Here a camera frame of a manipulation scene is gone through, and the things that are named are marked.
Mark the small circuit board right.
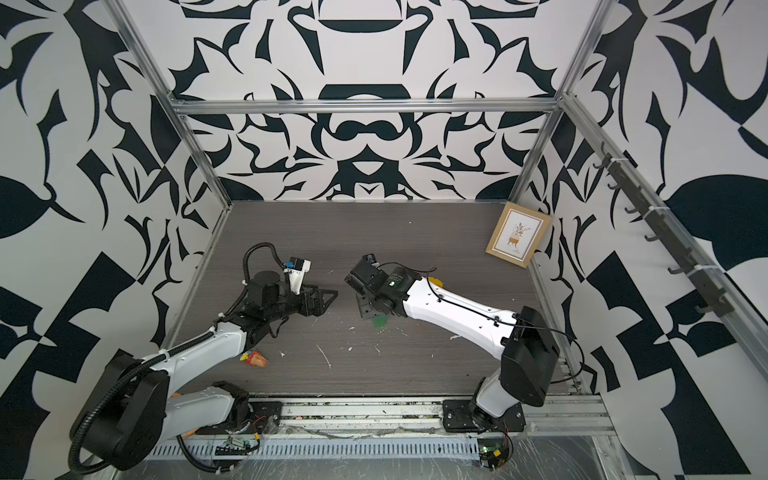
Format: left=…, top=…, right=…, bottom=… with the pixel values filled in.
left=478, top=437, right=514, bottom=471

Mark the white slotted cable duct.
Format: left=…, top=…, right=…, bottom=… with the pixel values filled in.
left=143, top=436, right=484, bottom=462

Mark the black corrugated cable hose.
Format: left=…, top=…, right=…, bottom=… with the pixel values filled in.
left=218, top=242, right=288, bottom=319

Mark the small circuit board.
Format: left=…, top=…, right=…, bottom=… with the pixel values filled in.
left=478, top=437, right=514, bottom=471
left=215, top=433, right=261, bottom=456

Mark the wall hook rail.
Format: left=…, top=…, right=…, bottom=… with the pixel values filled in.
left=595, top=151, right=735, bottom=318

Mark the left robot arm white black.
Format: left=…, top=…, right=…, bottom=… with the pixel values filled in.
left=68, top=269, right=338, bottom=475

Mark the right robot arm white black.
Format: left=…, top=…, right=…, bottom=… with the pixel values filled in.
left=345, top=254, right=568, bottom=433

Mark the small circuit board left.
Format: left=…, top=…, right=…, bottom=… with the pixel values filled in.
left=215, top=433, right=261, bottom=456

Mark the light green square lego brick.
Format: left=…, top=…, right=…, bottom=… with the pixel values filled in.
left=373, top=316, right=388, bottom=329

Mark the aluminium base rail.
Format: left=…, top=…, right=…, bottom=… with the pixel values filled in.
left=272, top=395, right=616, bottom=438

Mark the small colourful toy figure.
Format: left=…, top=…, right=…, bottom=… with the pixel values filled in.
left=240, top=350, right=268, bottom=368

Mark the wooden framed picture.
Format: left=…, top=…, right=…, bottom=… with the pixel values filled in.
left=485, top=202, right=552, bottom=268

